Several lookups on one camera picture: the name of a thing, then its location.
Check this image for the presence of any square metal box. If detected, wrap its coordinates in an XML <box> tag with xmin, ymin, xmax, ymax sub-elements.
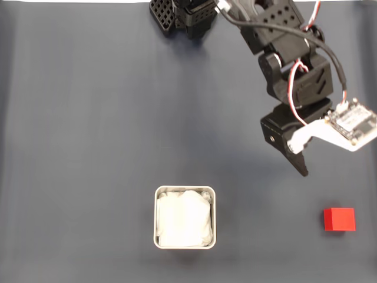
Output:
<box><xmin>153</xmin><ymin>185</ymin><xmax>217</xmax><ymax>251</ymax></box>

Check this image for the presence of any white crumpled cloth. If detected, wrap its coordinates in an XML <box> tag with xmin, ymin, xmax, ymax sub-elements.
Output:
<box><xmin>156</xmin><ymin>190</ymin><xmax>213</xmax><ymax>248</ymax></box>

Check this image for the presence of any bare camera circuit board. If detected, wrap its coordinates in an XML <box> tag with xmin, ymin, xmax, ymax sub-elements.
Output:
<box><xmin>325</xmin><ymin>97</ymin><xmax>377</xmax><ymax>147</ymax></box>

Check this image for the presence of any black camera cable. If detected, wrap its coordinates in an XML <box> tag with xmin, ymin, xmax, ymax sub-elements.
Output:
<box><xmin>216</xmin><ymin>4</ymin><xmax>349</xmax><ymax>103</ymax></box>

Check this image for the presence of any dark grey table mat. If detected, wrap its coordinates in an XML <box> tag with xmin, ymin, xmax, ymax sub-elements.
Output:
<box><xmin>0</xmin><ymin>2</ymin><xmax>377</xmax><ymax>283</ymax></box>

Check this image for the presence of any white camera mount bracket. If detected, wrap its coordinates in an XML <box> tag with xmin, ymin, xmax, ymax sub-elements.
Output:
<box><xmin>287</xmin><ymin>119</ymin><xmax>372</xmax><ymax>154</ymax></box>

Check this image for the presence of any red cube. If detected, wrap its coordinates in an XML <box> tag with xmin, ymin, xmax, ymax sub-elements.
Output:
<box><xmin>323</xmin><ymin>208</ymin><xmax>356</xmax><ymax>232</ymax></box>

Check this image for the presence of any red white servo cable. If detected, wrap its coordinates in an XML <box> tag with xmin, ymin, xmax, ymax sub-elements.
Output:
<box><xmin>290</xmin><ymin>58</ymin><xmax>310</xmax><ymax>127</ymax></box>
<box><xmin>300</xmin><ymin>0</ymin><xmax>322</xmax><ymax>32</ymax></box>

